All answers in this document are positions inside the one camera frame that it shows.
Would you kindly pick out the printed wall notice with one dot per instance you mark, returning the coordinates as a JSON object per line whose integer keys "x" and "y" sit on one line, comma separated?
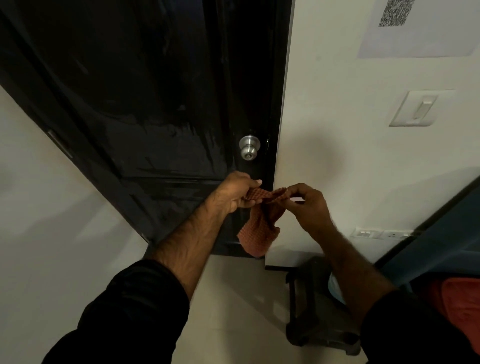
{"x": 431, "y": 41}

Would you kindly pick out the black wooden door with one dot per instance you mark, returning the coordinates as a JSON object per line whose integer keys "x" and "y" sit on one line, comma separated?
{"x": 150, "y": 93}

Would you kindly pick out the white single wall switch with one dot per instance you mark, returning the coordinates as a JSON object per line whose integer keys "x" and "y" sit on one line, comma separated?
{"x": 420, "y": 108}

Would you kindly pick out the black left sleeve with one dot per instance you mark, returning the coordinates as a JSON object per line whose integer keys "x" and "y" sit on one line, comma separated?
{"x": 123, "y": 318}

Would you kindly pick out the black right sleeve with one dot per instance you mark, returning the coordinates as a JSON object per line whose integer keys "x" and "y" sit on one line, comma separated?
{"x": 416, "y": 330}

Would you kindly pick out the light green tray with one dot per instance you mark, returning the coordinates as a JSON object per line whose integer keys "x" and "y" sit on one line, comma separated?
{"x": 335, "y": 290}

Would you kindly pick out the blue bed frame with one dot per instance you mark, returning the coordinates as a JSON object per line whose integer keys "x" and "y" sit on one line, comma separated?
{"x": 442, "y": 243}

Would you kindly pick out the person's left hand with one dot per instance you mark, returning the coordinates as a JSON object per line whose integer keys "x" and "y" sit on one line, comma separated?
{"x": 234, "y": 191}

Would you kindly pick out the red quilted mattress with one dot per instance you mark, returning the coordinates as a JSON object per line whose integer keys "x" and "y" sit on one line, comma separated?
{"x": 457, "y": 303}

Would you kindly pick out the orange checked cloth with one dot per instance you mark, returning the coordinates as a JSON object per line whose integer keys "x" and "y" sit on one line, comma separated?
{"x": 258, "y": 236}

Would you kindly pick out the person's right hand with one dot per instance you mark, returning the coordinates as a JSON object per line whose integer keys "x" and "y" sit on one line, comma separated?
{"x": 311, "y": 210}

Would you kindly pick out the dark plastic stool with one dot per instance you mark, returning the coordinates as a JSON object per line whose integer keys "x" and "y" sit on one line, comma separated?
{"x": 315, "y": 315}

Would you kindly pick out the black sleeve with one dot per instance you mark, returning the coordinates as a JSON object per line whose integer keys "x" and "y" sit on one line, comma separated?
{"x": 123, "y": 318}
{"x": 416, "y": 330}

